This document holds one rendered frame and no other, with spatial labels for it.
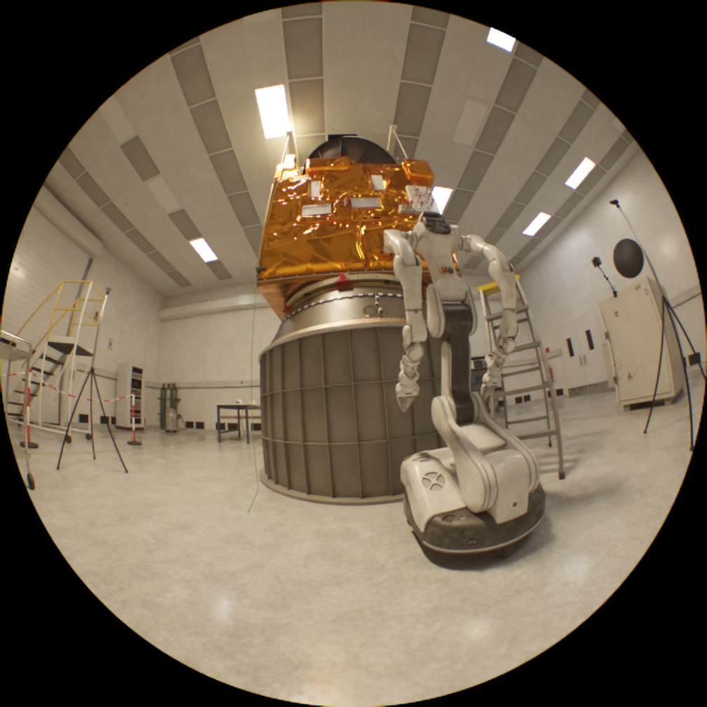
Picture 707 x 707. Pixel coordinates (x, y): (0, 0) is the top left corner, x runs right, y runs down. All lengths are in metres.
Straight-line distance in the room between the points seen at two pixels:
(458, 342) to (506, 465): 0.55
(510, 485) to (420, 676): 0.60
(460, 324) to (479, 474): 0.62
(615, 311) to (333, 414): 3.62
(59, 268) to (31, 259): 0.98
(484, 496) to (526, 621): 0.42
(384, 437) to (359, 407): 0.25
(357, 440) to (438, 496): 0.76
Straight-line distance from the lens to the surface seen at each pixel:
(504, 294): 1.12
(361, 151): 4.01
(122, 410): 8.33
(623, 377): 3.81
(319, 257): 2.26
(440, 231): 1.25
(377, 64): 4.75
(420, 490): 0.96
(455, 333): 1.07
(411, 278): 0.90
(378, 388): 1.56
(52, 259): 8.02
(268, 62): 4.76
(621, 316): 3.79
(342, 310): 1.81
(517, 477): 0.85
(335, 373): 1.60
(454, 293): 1.13
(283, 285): 2.26
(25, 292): 7.55
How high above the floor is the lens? 0.61
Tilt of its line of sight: 14 degrees up
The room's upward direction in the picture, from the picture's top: 4 degrees counter-clockwise
